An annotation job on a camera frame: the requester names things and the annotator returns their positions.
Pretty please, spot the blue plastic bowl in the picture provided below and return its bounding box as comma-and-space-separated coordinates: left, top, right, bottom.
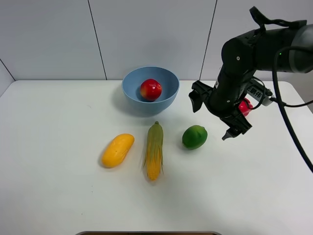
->
121, 67, 180, 116

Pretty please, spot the red bell pepper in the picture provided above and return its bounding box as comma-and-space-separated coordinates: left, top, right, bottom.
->
239, 98, 253, 117

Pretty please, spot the green lime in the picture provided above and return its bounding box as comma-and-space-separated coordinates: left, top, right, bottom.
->
182, 125, 208, 150

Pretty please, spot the yellow mango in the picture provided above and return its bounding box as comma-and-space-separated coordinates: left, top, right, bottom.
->
101, 134, 134, 168

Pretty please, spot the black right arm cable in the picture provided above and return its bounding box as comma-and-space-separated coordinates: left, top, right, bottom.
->
248, 6, 313, 173

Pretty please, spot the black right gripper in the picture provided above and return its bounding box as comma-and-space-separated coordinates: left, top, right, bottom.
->
188, 80, 252, 141

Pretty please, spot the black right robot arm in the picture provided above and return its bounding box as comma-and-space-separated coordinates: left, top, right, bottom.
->
189, 24, 313, 140

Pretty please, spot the corn cob with husk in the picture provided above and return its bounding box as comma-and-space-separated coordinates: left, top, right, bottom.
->
143, 121, 164, 181

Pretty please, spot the red apple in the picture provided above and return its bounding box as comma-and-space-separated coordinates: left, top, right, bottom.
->
140, 78, 162, 101

